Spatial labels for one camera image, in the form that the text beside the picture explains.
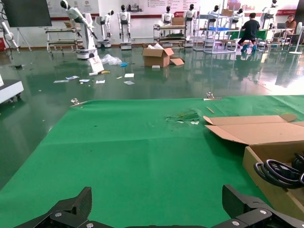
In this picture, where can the green covered table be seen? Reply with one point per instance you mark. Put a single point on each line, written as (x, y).
(264, 34)

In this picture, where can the white shelf cart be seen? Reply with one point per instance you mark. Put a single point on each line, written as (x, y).
(61, 42)
(169, 38)

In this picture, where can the large info wall poster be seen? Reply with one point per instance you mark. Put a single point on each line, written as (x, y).
(156, 6)

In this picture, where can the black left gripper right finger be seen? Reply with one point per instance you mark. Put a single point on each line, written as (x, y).
(244, 206)

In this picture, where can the large open cardboard carton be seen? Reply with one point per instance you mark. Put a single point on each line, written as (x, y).
(154, 59)

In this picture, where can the white humanoid on wheeled base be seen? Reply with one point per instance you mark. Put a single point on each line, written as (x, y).
(86, 31)

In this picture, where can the logo wall banner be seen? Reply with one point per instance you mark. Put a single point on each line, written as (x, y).
(90, 6)

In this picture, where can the open brown cardboard box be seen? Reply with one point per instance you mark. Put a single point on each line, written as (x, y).
(261, 133)

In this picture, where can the red cabinet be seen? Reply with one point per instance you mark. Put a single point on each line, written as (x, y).
(2, 45)

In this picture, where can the white paper sheet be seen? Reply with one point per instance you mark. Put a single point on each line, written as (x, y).
(129, 75)

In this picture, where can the white humanoid robot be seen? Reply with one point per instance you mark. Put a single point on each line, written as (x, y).
(124, 21)
(270, 14)
(240, 14)
(190, 16)
(215, 14)
(167, 17)

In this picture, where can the white foam block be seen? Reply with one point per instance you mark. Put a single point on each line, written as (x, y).
(155, 67)

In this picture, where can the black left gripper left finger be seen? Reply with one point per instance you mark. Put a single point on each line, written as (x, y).
(71, 209)

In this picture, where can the white paper bag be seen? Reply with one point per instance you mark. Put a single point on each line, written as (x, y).
(96, 64)

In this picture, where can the black floor object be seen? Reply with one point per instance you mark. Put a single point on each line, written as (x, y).
(17, 67)

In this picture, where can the black display board on stand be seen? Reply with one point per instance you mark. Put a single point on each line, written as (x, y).
(27, 13)

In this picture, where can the blue crumpled item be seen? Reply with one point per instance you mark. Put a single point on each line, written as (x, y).
(123, 64)

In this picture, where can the white industrial robot arm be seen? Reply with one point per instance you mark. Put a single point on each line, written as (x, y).
(8, 35)

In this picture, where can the closed cardboard carton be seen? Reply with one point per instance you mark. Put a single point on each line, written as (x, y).
(178, 21)

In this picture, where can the seated person in brown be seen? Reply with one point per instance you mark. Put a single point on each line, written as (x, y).
(291, 23)

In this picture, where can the thin wooden stick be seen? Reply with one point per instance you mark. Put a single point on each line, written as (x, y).
(210, 110)

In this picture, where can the small plastic packet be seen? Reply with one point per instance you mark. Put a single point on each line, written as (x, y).
(61, 81)
(100, 81)
(129, 82)
(72, 77)
(84, 80)

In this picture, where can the photo wall poster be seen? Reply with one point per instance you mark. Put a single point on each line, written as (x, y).
(251, 4)

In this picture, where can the person in black shirt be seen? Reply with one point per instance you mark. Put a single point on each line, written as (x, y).
(249, 29)

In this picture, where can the white humanoid robot bent forward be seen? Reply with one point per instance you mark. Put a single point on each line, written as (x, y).
(107, 26)

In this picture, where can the white machine base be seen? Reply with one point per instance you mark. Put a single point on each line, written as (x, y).
(9, 90)

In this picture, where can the clear plastic wrap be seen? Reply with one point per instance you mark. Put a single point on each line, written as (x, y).
(110, 59)

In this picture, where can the silver binder clip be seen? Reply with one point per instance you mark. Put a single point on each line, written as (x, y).
(76, 102)
(211, 97)

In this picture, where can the green table cloth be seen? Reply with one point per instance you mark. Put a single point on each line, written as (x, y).
(142, 154)

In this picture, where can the white metal shelf rack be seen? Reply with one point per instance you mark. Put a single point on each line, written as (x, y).
(215, 29)

